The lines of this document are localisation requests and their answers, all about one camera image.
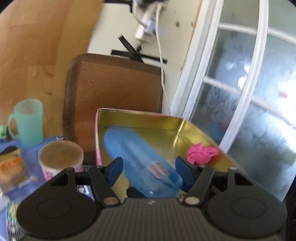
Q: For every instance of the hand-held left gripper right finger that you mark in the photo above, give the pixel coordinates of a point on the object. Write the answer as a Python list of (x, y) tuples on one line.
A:
[(183, 170)]

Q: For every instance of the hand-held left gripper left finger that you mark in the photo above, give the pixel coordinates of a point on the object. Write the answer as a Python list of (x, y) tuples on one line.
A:
[(115, 168)]

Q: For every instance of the blue plastic bottle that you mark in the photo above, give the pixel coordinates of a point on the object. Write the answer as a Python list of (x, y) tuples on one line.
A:
[(138, 157)]

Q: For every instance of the pink biscuit tin box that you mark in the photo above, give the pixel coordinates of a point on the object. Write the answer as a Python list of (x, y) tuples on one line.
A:
[(148, 125)]

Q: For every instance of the pink crumpled cloth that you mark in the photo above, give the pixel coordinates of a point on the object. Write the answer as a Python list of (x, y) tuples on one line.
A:
[(201, 154)]

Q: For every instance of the red and white can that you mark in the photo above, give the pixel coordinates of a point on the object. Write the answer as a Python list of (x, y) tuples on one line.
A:
[(60, 155)]

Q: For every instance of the brown woven chair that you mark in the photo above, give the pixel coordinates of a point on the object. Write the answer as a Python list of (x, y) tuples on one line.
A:
[(108, 92)]

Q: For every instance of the blue patterned tablecloth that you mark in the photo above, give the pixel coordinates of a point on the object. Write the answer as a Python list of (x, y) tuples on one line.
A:
[(31, 150)]

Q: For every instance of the white framed window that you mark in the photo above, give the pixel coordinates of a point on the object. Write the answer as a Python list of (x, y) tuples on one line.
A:
[(261, 115)]

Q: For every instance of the green plastic mug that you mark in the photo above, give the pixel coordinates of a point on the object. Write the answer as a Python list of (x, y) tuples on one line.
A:
[(29, 125)]

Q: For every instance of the orange snack packet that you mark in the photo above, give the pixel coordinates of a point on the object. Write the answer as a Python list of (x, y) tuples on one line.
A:
[(11, 169)]

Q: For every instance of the black tape cross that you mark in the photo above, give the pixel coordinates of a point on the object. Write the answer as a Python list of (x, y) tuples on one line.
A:
[(131, 53)]

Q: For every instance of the green toothpaste box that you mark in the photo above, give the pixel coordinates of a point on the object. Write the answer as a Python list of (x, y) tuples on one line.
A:
[(3, 131)]

